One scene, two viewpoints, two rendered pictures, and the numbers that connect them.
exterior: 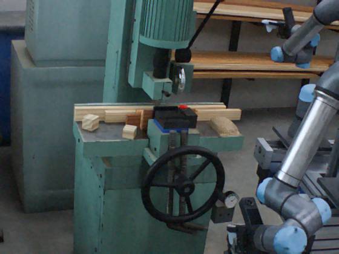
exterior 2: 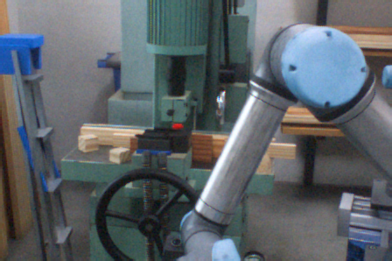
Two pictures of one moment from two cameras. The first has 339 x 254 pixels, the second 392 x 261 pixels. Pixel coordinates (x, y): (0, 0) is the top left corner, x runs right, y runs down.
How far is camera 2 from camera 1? 0.88 m
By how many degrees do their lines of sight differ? 30
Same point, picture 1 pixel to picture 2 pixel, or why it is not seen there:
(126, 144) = (111, 169)
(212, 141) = not seen: hidden behind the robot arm
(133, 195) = (126, 236)
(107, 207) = (94, 247)
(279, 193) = (191, 227)
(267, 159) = (342, 221)
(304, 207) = (198, 248)
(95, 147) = (75, 169)
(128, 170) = (117, 202)
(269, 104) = not seen: outside the picture
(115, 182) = not seen: hidden behind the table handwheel
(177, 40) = (178, 44)
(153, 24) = (150, 25)
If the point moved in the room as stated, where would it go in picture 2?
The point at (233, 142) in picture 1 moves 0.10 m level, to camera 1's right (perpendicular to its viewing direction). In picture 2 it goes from (258, 182) to (292, 189)
